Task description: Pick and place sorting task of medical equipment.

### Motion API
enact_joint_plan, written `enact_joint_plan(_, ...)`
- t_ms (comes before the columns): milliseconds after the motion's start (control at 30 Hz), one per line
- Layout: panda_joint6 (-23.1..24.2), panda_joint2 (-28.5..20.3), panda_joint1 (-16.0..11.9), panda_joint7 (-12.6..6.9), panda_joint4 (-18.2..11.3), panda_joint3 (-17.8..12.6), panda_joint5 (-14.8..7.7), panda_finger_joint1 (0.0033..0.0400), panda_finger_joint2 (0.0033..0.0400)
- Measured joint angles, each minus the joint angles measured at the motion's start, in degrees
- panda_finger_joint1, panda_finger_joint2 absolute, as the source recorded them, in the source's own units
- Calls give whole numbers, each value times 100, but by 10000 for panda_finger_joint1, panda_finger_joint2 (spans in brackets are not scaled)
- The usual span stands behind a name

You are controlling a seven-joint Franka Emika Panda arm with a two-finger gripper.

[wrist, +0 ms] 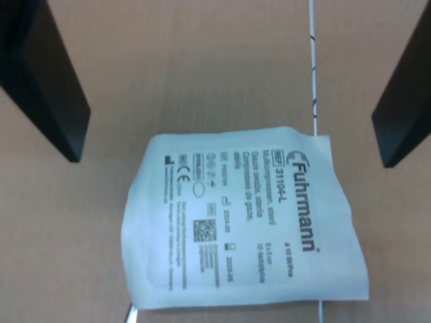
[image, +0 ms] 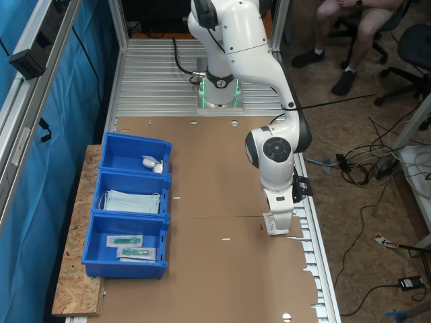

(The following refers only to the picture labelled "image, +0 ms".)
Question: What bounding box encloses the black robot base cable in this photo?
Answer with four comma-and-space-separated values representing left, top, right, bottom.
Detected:
172, 36, 207, 85

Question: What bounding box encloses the surgical mask stack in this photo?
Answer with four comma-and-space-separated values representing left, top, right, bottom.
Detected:
98, 189, 161, 215

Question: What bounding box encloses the blue tape piece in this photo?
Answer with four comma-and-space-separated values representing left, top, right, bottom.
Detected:
383, 308, 410, 321

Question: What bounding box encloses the brown cardboard sheet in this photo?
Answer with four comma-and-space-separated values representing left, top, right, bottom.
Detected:
99, 116, 319, 323

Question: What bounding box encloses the aluminium profile frame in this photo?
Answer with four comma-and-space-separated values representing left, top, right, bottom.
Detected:
0, 0, 294, 236

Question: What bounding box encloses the dark floor power strip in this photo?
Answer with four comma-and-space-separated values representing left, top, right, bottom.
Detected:
376, 156, 401, 180

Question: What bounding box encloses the multi-socket power strip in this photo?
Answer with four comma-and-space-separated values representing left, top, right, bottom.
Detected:
8, 0, 81, 81

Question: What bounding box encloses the blue plastic storage bin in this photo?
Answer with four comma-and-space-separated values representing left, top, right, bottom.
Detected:
91, 169, 172, 219
81, 211, 169, 279
100, 131, 173, 175

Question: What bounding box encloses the black floor connector box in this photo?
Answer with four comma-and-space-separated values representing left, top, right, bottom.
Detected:
335, 153, 352, 174

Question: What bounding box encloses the black gripper camera mount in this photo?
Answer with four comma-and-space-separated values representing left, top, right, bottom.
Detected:
291, 173, 313, 204

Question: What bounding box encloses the dangling black ferrite cable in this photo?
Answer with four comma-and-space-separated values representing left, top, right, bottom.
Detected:
37, 116, 53, 144

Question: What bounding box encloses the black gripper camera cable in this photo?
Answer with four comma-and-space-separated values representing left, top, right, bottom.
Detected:
269, 94, 378, 125

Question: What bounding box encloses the black power strip cable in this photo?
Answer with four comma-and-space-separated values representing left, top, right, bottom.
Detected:
71, 26, 103, 114

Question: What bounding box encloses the chipboard plank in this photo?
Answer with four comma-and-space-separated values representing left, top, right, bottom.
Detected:
51, 144, 107, 318

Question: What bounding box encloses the packed green syringe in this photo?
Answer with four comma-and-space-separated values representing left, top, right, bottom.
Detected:
116, 247, 158, 263
106, 234, 144, 248

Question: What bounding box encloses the white metal cart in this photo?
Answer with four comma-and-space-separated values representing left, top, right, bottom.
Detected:
392, 90, 431, 250

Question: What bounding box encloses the black power adapter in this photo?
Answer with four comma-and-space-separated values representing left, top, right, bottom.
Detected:
398, 275, 424, 293

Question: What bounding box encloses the black office chair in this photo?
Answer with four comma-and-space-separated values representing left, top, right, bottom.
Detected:
328, 0, 416, 67
373, 24, 431, 131

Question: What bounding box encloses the person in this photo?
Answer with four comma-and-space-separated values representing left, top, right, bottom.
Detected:
291, 0, 408, 97

